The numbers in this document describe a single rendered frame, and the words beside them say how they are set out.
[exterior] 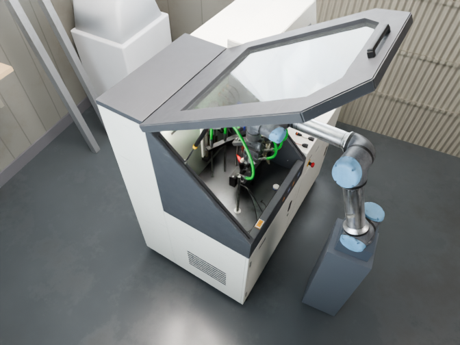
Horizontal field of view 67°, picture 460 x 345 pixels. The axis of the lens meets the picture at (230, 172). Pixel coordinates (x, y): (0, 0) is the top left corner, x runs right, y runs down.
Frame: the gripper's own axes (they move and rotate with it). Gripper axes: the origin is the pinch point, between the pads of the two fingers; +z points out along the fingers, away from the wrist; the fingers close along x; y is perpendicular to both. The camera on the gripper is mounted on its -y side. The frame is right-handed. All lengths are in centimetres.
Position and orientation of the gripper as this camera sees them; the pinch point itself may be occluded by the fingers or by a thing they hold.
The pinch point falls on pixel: (247, 161)
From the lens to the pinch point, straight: 189.6
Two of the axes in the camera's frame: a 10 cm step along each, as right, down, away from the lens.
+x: 5.2, -6.6, 5.5
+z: -0.2, 6.3, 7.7
